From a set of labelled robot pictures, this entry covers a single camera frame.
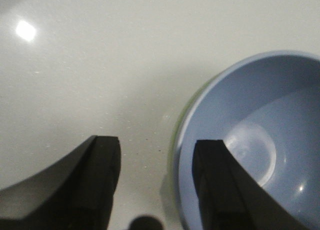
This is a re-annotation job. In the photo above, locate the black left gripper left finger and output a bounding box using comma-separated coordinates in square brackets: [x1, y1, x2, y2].
[0, 135, 121, 230]

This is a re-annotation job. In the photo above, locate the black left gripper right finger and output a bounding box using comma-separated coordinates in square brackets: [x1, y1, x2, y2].
[192, 139, 318, 230]

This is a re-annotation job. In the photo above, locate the blue plastic bowl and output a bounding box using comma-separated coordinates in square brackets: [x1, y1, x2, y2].
[174, 51, 320, 230]

